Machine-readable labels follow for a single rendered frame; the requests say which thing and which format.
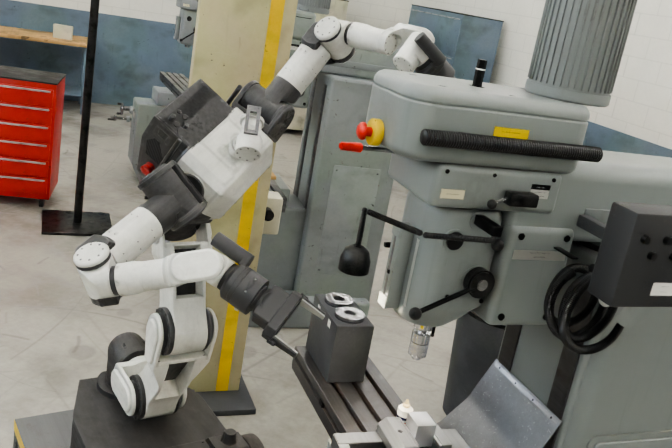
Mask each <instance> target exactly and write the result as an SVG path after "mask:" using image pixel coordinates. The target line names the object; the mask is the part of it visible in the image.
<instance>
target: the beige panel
mask: <svg viewBox="0 0 672 448"><path fill-rule="evenodd" d="M297 4H298V0H198V9H197V17H196V26H195V34H194V43H193V51H192V60H191V68H190V77H189V85H188V88H189V87H190V86H191V85H193V84H194V83H195V82H196V81H198V80H199V79H200V78H201V79H202V80H203V81H204V82H205V83H206V84H207V85H208V86H209V87H210V88H212V89H213V90H214V91H215V92H216V93H217V94H218V95H219V96H220V97H221V98H222V99H223V100H224V101H225V102H226V101H227V100H228V98H229V97H230V96H231V94H232V93H233V92H234V90H235V89H236V87H237V86H238V85H242V88H243V87H244V86H245V85H246V84H247V83H249V82H250V81H253V80H255V81H257V82H258V83H260V84H261V86H262V87H264V88H265V89H266V88H267V87H268V86H269V84H270V83H271V82H272V80H273V79H274V78H275V77H276V75H277V74H278V73H279V72H280V70H281V69H282V68H283V67H284V65H285V64H286V63H287V62H288V60H289V56H290V49H291V43H292V36H293V30H294V23H295V17H296V10H297ZM275 148H276V143H274V142H273V153H272V164H271V165H270V168H267V169H266V171H265V172H264V173H263V174H262V175H261V176H260V177H259V178H258V180H257V181H255V182H254V183H253V184H252V185H251V186H250V187H249V189H248V190H247V191H246V192H245V193H244V194H243V195H242V196H241V197H240V198H239V199H238V200H237V203H236V204H235V203H234V204H233V205H232V207H231V208H230V209H229V210H228V211H227V212H226V213H225V215H224V216H222V217H221V218H219V219H212V222H211V223H210V226H211V231H212V236H211V240H212V239H213V237H214V236H215V235H216V234H217V233H218V232H221V233H222V234H224V235H225V236H227V237H228V238H229V239H231V240H232V241H234V242H235V243H237V244H238V245H239V246H241V247H242V248H244V249H245V250H247V251H248V252H249V253H251V254H252V255H254V256H255V257H254V260H253V261H252V263H251V264H250V266H249V267H250V268H252V269H253V270H255V271H256V272H257V266H258V259H259V253H260V246H261V239H262V233H263V226H264V220H265V213H266V207H267V200H268V194H269V187H270V180H271V174H272V167H273V161H274V154H275ZM206 308H211V309H212V310H213V311H214V313H215V315H216V318H217V321H218V333H217V338H216V341H215V344H214V348H213V351H212V354H211V357H210V361H209V363H208V364H207V365H206V366H205V367H204V368H203V370H202V371H201V372H200V373H199V374H198V375H197V376H196V377H195V378H194V379H193V380H192V381H191V383H190V385H189V386H188V387H189V388H190V389H194V390H195V392H196V393H198V394H199V395H200V396H201V397H202V398H203V399H204V400H205V401H206V403H207V404H208V405H209V407H210V408H211V409H212V411H213V412H214V413H215V415H216V416H232V415H251V414H255V413H256V408H255V406H254V403H253V401H252V399H251V396H250V394H249V391H248V389H247V387H246V384H245V382H244V380H243V377H242V375H241V370H242V364H243V357H244V351H245V344H246V338H247V331H248V325H249V318H250V312H249V313H248V314H247V315H245V314H243V313H242V312H240V311H239V310H238V311H236V310H235V309H234V308H235V307H234V306H232V305H231V304H229V303H228V302H227V301H225V300H224V299H222V298H221V297H220V290H219V289H218V288H216V287H214V286H212V285H210V284H209V283H207V282H206Z"/></svg>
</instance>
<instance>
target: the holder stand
mask: <svg viewBox="0 0 672 448"><path fill-rule="evenodd" d="M313 304H314V305H316V306H317V307H318V308H320V309H321V310H322V311H324V312H325V313H326V315H325V317H324V319H321V318H319V317H318V316H316V315H315V314H313V313H312V314H311V320H310V325H309V331H308V337H307V342H306V348H307V350H308V351H309V353H310V355H311V357H312V358H313V360H314V362H315V363H316V365H317V367H318V369H319V370H320V372H321V374H322V376H323V377H324V379H325V381H326V382H327V383H334V382H363V380H364V375H365V370H366V365H367V360H368V356H369V351H370V346H371V341H372V336H373V331H374V325H373V324H372V323H371V322H370V320H369V319H368V318H367V317H366V315H365V314H364V313H363V311H362V310H361V309H360V308H359V306H358V305H357V304H356V303H355V301H354V300H353V299H352V297H351V296H350V295H346V294H342V293H336V292H333V293H328V294H315V297H314V303H313Z"/></svg>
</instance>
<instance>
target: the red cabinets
mask: <svg viewBox="0 0 672 448"><path fill-rule="evenodd" d="M65 78H66V74H63V73H56V72H48V71H41V70H34V69H26V68H19V67H12V66H4V65H0V195H2V196H13V197H23V198H34V199H39V207H43V206H44V200H49V198H50V196H51V194H52V192H53V190H54V189H55V187H56V185H57V183H58V174H59V161H60V147H61V133H62V119H63V105H64V91H65Z"/></svg>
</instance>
